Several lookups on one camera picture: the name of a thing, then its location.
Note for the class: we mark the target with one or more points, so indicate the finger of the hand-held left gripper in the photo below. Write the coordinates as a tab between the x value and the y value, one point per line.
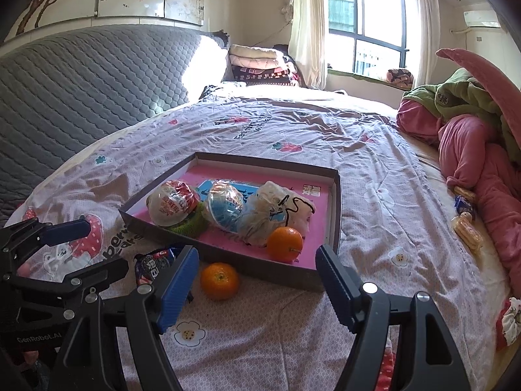
101	271
65	231

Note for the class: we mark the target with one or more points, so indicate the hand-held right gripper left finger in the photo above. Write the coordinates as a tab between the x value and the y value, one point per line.
179	289

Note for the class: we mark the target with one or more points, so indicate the orange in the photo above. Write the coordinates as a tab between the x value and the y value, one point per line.
219	281
285	244

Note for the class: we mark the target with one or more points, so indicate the red white scrunchie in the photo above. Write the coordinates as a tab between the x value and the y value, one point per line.
511	321

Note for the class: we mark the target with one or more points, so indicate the blue white toy egg packet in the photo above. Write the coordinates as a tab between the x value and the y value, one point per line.
224	207

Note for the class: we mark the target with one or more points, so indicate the grey shallow cardboard box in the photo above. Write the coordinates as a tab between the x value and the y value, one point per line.
252	266

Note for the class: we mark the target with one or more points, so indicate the long pink pillow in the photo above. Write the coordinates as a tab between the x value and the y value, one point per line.
484	77

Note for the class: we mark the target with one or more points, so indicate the red toy egg packet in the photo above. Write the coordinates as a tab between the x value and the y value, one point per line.
173	203

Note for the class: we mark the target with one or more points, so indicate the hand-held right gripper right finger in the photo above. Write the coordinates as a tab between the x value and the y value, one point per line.
333	289

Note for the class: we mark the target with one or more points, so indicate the strawberry printed blanket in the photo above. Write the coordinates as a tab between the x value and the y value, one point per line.
264	138

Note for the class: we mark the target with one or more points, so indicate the grey quilted headboard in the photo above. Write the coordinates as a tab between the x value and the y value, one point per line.
81	89

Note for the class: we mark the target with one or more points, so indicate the white air conditioner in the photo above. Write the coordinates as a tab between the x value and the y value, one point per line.
482	18

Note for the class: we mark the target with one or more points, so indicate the dark patterned clothes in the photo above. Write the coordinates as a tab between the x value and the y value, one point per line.
219	89

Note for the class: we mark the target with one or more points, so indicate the blue cookie packet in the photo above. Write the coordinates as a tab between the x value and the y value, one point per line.
152	269

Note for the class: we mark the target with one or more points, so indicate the clear bag with white cloth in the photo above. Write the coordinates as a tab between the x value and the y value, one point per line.
272	207

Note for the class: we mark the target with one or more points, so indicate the stack of folded blankets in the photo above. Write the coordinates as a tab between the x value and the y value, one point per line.
256	63

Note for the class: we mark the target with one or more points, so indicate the yellow biscuit packet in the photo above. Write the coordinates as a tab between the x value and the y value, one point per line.
464	192
466	232

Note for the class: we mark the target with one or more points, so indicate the folded patterned blanket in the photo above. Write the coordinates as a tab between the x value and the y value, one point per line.
400	76

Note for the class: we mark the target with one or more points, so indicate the cream curtain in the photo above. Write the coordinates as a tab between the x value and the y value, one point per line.
307	24
425	32

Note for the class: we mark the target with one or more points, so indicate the small blue snack packet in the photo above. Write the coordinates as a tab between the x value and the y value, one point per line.
464	205

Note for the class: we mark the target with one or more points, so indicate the pink quilt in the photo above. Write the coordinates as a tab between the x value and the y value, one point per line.
480	159

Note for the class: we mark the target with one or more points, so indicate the green garment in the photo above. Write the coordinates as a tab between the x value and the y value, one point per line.
456	97

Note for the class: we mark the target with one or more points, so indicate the window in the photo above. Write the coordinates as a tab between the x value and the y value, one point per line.
374	20

